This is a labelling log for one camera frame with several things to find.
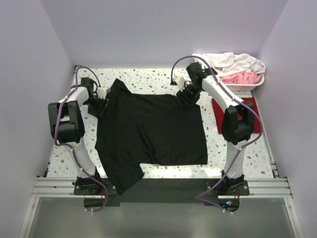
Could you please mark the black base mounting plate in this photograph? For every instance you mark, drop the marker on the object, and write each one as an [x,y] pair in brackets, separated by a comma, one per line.
[163,190]

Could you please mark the folded red t shirt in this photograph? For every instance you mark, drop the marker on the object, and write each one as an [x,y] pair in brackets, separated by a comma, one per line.
[219,114]

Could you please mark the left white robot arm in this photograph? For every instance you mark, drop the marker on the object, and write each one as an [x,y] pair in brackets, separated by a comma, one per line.
[68,130]

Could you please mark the black t shirt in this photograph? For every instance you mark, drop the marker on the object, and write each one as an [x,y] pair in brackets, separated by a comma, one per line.
[150,129]

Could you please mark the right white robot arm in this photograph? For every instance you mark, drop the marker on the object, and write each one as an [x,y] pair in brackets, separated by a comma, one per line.
[238,122]

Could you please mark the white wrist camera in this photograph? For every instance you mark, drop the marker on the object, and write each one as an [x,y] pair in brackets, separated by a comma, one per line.
[102,91]
[178,81]

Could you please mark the pink crumpled t shirt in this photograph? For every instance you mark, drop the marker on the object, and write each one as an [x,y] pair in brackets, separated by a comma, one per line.
[242,78]

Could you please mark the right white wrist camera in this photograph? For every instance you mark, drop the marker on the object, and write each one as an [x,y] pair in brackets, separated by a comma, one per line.
[178,81]

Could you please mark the aluminium extrusion rail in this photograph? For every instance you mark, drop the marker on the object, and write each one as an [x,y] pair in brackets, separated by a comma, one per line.
[258,187]

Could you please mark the white crumpled t shirt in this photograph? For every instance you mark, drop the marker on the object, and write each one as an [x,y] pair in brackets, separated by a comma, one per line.
[228,63]

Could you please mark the white perforated laundry basket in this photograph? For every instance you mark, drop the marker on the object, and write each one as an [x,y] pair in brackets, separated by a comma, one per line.
[237,84]

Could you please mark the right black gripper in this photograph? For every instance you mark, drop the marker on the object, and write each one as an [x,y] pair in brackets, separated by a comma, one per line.
[182,94]

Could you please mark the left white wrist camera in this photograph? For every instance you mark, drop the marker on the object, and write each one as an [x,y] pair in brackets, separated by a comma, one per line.
[102,91]

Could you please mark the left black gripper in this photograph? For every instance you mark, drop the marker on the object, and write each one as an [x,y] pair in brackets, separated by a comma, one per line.
[99,111]

